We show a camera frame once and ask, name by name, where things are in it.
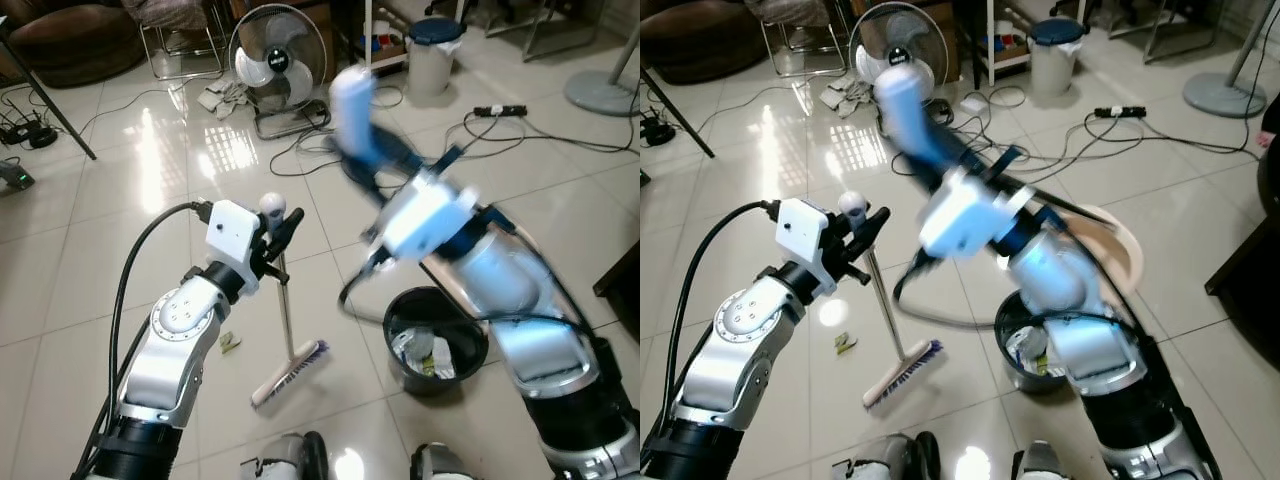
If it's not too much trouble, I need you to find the broom with round knob handle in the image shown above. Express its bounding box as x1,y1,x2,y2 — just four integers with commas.
838,191,947,412
250,192,332,410

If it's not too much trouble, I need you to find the beige long-handled dustpan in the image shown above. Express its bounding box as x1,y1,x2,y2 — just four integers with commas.
328,62,471,201
874,62,1145,302

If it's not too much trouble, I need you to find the white bin with blue lid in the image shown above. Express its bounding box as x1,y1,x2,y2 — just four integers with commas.
405,17,467,99
1027,17,1090,99

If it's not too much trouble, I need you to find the white shelf rack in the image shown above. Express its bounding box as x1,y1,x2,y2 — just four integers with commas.
364,0,412,73
985,0,1032,77

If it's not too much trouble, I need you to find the black round trash bin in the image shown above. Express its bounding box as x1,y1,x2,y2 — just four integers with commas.
383,287,492,395
994,289,1077,394

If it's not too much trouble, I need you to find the white rubbish in bin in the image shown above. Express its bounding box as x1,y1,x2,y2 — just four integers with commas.
1007,324,1060,380
394,327,459,380

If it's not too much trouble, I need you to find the grey robot left foot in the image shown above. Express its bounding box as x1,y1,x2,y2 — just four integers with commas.
240,430,330,480
830,430,942,480

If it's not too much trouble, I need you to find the grey robot foot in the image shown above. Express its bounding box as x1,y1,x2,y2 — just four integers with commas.
240,430,330,480
410,442,482,480
830,430,942,480
1010,440,1077,480

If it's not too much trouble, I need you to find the black slanted table leg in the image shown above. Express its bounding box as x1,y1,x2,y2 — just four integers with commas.
640,62,717,160
0,18,99,162

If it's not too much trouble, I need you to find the grey round stand base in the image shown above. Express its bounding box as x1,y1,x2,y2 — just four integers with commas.
563,0,641,119
1182,0,1280,120

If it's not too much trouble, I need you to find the metal chair with clothes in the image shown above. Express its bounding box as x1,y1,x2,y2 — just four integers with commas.
745,0,852,80
125,0,234,82

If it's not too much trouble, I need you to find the dark wooden cabinet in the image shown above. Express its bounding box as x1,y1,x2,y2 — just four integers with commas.
1204,214,1280,347
594,240,641,342

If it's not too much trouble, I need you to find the brown sofa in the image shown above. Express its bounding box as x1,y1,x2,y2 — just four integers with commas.
640,0,767,87
0,0,147,90

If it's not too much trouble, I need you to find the small green device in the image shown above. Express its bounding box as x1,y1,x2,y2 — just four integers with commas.
0,158,37,192

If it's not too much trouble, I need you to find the grey robot right foot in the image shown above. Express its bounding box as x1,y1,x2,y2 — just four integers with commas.
410,442,482,480
1010,440,1077,480

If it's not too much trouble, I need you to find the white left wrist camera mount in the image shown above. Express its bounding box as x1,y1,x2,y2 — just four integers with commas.
775,197,832,278
204,199,264,282

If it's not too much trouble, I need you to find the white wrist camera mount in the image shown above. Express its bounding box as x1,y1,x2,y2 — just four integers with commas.
917,165,1012,260
378,172,480,263
204,199,264,282
775,197,832,278

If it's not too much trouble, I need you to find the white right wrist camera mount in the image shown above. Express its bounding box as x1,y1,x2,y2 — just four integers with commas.
917,165,1012,260
378,172,480,263

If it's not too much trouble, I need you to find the black charger with cables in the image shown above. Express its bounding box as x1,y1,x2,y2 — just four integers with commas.
640,114,682,149
0,114,60,152

